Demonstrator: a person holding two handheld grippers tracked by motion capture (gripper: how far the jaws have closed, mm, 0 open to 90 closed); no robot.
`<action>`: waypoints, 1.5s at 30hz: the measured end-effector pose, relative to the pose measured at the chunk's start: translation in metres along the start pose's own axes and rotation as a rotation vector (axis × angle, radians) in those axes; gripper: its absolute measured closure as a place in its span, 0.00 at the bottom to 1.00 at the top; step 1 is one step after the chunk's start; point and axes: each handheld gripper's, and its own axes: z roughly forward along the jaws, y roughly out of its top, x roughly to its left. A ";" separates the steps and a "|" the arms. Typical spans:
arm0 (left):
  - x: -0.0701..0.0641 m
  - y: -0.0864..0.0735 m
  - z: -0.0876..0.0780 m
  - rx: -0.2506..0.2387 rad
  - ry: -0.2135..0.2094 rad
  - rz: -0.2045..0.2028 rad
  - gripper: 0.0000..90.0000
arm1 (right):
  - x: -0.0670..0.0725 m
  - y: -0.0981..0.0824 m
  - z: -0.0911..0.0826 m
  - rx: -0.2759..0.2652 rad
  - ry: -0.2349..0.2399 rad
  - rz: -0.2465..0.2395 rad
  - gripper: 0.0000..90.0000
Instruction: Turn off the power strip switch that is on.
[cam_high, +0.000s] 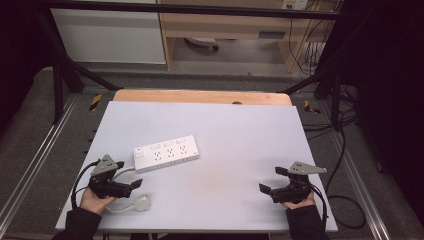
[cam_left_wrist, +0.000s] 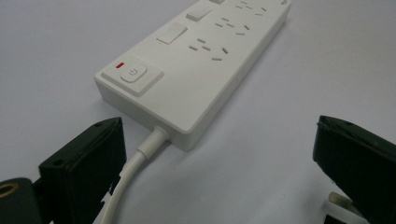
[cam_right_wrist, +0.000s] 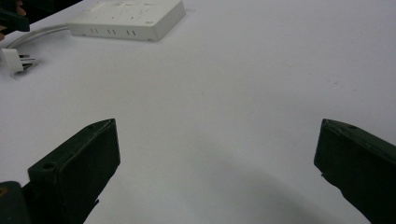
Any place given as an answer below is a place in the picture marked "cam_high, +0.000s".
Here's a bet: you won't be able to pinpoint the wooden table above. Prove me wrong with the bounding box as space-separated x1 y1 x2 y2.
112 88 293 107

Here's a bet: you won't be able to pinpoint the light wooden desk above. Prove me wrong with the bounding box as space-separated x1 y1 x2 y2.
155 0 336 73

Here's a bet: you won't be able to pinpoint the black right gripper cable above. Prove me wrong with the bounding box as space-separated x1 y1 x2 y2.
309 182 330 232

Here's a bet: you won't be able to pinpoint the aluminium floor rail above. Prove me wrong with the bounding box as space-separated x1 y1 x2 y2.
0 92 80 223
328 128 392 240

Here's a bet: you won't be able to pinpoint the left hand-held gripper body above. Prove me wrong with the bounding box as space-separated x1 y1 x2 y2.
87 154 134 200

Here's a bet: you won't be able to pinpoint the person's right hand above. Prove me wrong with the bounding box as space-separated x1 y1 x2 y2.
282 192 316 211

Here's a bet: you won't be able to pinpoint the white cabinet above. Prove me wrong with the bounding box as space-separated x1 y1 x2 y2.
50 7 167 65

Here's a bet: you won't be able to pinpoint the white power strip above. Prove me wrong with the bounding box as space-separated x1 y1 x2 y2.
133 134 200 174

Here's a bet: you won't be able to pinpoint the yellow black floor tape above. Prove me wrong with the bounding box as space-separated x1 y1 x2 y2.
303 99 322 115
88 93 103 113

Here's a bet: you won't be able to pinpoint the white wall socket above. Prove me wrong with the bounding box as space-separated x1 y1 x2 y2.
280 0 310 11

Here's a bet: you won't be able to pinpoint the white plug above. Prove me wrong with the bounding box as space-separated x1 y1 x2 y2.
132 195 151 212

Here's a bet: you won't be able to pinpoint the black metal frame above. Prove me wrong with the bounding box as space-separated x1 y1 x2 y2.
32 0 349 127

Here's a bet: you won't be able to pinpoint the hanging black cables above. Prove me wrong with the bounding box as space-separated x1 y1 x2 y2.
288 9 327 77

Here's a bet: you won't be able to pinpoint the black floor cable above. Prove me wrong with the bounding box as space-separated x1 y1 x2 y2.
301 85 368 231

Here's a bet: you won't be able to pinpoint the chair base with caster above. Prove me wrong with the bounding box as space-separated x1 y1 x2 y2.
184 36 221 52

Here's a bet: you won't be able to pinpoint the white power strip cable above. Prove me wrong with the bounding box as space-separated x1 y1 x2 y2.
106 165 138 213

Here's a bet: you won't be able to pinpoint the person's left hand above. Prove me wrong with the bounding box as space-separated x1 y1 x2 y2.
79 187 117 215

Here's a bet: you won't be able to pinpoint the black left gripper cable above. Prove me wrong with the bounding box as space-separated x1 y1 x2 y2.
70 159 102 211

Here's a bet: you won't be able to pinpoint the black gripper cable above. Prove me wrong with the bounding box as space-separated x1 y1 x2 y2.
309 182 330 232
70 159 102 211

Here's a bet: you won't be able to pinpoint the black curtain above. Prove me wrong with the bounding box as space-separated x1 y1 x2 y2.
0 0 56 134
328 0 424 228

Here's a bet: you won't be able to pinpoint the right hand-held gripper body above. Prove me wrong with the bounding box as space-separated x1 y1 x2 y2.
270 161 328 204

